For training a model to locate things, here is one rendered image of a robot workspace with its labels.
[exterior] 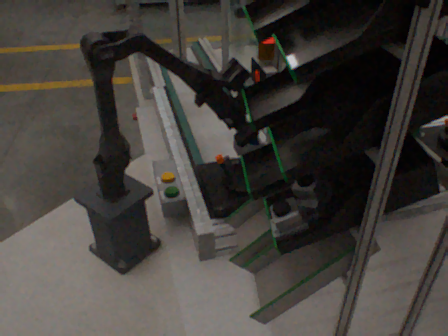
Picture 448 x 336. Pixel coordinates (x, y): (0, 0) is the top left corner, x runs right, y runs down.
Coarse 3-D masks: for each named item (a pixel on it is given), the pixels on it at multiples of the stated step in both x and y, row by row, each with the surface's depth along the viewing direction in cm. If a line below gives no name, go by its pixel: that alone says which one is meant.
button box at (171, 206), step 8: (160, 160) 136; (168, 160) 136; (160, 168) 133; (168, 168) 133; (176, 168) 133; (160, 176) 130; (176, 176) 130; (160, 184) 127; (168, 184) 127; (176, 184) 127; (160, 192) 124; (160, 200) 126; (168, 200) 121; (176, 200) 121; (184, 200) 122; (168, 208) 122; (176, 208) 123; (184, 208) 123; (168, 216) 124
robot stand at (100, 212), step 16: (128, 176) 113; (80, 192) 108; (144, 192) 108; (96, 208) 103; (112, 208) 103; (128, 208) 104; (144, 208) 110; (96, 224) 109; (112, 224) 105; (128, 224) 108; (144, 224) 113; (96, 240) 114; (112, 240) 108; (128, 240) 110; (144, 240) 115; (160, 240) 120; (96, 256) 118; (112, 256) 113; (128, 256) 113; (144, 256) 117
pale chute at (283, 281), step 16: (320, 240) 87; (336, 240) 83; (352, 240) 80; (256, 256) 92; (272, 256) 92; (288, 256) 91; (304, 256) 87; (320, 256) 84; (336, 256) 81; (352, 256) 75; (256, 272) 95; (272, 272) 92; (288, 272) 88; (304, 272) 85; (320, 272) 77; (336, 272) 78; (272, 288) 89; (288, 288) 86; (304, 288) 80; (320, 288) 80; (272, 304) 82; (288, 304) 82; (256, 320) 85
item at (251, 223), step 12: (276, 192) 101; (252, 204) 103; (264, 204) 103; (240, 216) 105; (252, 216) 105; (264, 216) 101; (240, 228) 106; (252, 228) 102; (264, 228) 99; (240, 240) 103; (252, 240) 100; (264, 240) 92; (240, 252) 94; (252, 252) 94; (240, 264) 96
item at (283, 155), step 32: (352, 64) 67; (384, 64) 68; (352, 96) 71; (384, 96) 57; (416, 96) 57; (288, 128) 74; (320, 128) 70; (352, 128) 66; (384, 128) 60; (416, 128) 60; (288, 160) 68; (320, 160) 62
